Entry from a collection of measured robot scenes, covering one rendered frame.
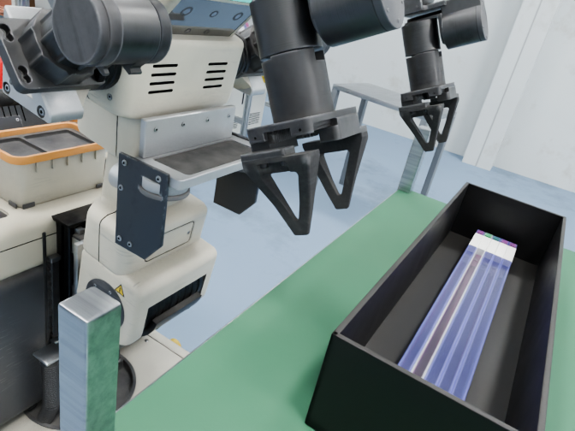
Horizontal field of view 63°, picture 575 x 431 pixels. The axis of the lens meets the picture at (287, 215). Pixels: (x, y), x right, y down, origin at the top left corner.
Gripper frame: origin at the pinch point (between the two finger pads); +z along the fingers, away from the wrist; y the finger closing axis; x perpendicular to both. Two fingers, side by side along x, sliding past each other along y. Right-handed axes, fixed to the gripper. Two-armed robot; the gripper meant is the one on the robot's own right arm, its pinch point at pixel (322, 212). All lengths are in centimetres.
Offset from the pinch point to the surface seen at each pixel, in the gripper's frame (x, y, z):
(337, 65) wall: 224, 510, -57
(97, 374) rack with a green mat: 8.3, -21.4, 5.2
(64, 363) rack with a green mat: 10.1, -22.4, 4.0
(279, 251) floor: 124, 167, 62
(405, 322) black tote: -0.7, 14.8, 19.0
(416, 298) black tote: -0.3, 21.4, 18.7
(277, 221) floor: 142, 197, 52
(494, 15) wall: 46, 513, -66
